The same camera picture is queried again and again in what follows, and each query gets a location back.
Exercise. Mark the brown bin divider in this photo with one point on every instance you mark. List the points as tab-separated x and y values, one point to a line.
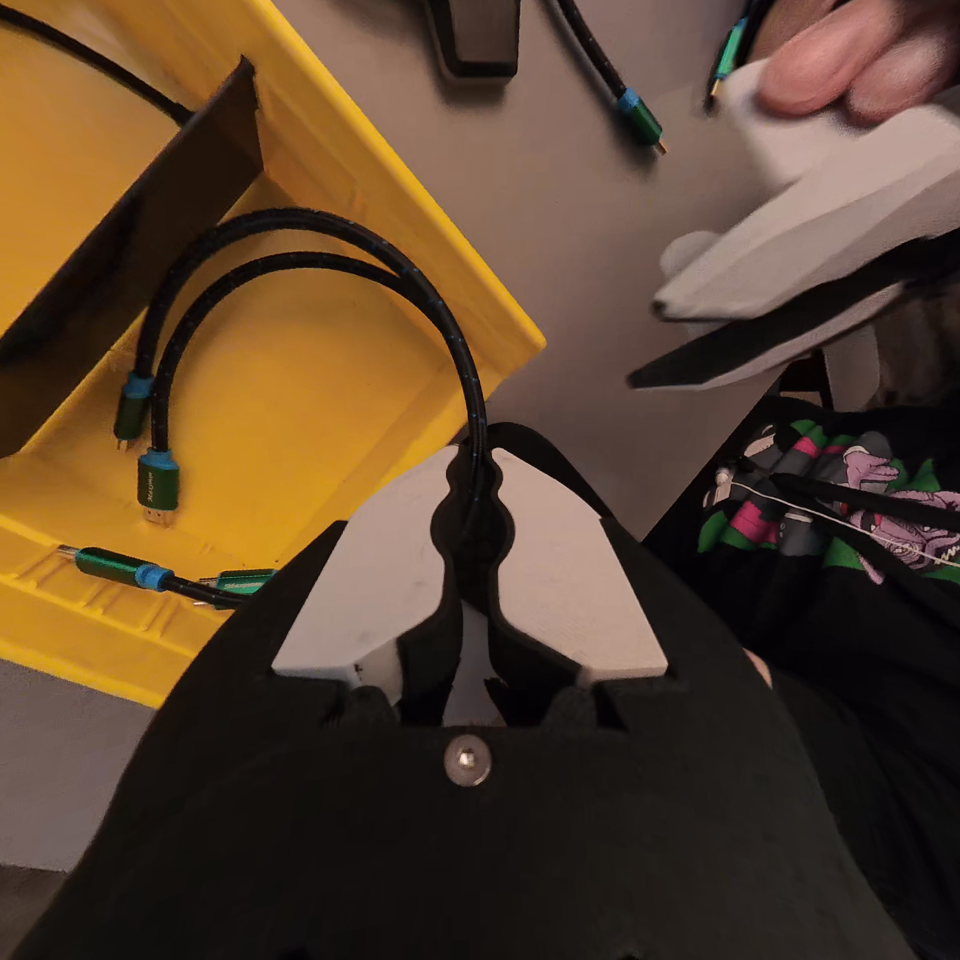
150	240

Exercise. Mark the black textured wrist rest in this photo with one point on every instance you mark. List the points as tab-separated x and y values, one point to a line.
555	465

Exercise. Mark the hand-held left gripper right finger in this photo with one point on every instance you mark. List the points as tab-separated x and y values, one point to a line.
585	592

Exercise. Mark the person's right hand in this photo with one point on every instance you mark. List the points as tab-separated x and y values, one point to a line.
825	60

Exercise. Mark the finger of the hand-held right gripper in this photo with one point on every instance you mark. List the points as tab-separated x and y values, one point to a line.
817	345
787	255

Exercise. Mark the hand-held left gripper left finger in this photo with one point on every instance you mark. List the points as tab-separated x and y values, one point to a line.
360	592

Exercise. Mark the yellow plastic bin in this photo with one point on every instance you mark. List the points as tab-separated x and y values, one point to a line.
315	390

